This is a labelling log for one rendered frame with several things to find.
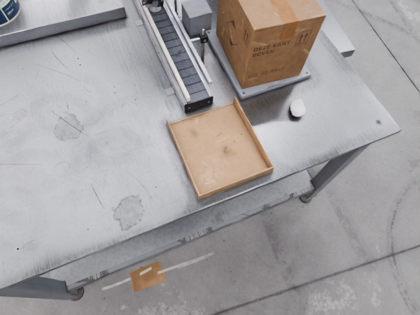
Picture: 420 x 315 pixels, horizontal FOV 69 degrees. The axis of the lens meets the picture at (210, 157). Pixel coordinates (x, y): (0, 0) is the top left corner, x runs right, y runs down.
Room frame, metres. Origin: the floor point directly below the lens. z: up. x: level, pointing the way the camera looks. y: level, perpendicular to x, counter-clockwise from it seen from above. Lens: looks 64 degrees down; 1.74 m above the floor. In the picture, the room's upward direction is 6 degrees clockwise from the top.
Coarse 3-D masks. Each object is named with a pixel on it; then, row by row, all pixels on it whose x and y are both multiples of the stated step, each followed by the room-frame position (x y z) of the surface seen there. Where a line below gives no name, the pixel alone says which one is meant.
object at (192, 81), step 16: (160, 16) 1.04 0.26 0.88; (160, 32) 0.95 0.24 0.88; (176, 32) 0.96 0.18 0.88; (176, 48) 0.88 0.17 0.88; (176, 64) 0.80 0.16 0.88; (192, 64) 0.80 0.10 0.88; (176, 80) 0.75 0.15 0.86; (192, 80) 0.73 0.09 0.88; (192, 96) 0.66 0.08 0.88; (208, 96) 0.67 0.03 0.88
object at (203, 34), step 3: (204, 30) 0.86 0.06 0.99; (201, 33) 0.87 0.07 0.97; (204, 33) 0.86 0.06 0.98; (198, 36) 0.87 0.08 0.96; (201, 36) 0.86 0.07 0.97; (204, 36) 0.86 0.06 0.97; (207, 36) 0.86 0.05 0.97; (192, 39) 0.84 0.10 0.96; (195, 39) 0.85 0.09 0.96; (198, 39) 0.85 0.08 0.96; (201, 39) 0.85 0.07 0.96; (204, 39) 0.85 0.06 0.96; (207, 39) 0.86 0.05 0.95; (201, 42) 0.85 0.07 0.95; (204, 42) 0.85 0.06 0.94; (201, 45) 0.86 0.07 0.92; (201, 48) 0.86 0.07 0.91; (201, 51) 0.86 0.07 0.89; (201, 54) 0.86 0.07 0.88; (201, 57) 0.86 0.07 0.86; (201, 60) 0.86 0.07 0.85
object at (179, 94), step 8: (136, 0) 1.13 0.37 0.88; (144, 16) 1.04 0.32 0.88; (144, 24) 1.03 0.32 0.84; (152, 32) 0.95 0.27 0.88; (152, 40) 0.93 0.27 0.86; (160, 48) 0.87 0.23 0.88; (160, 56) 0.85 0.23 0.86; (168, 64) 0.80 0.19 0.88; (168, 72) 0.77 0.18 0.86; (200, 72) 0.77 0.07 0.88; (176, 88) 0.69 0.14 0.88; (208, 88) 0.70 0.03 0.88; (184, 104) 0.63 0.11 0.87; (192, 104) 0.63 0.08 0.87; (200, 104) 0.65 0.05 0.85; (208, 104) 0.66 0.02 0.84
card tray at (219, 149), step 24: (192, 120) 0.59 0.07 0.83; (216, 120) 0.60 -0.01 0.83; (240, 120) 0.61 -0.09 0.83; (192, 144) 0.49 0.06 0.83; (216, 144) 0.50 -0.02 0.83; (240, 144) 0.51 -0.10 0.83; (192, 168) 0.41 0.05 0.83; (216, 168) 0.41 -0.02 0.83; (240, 168) 0.42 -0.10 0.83; (264, 168) 0.43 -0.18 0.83; (216, 192) 0.33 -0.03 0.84
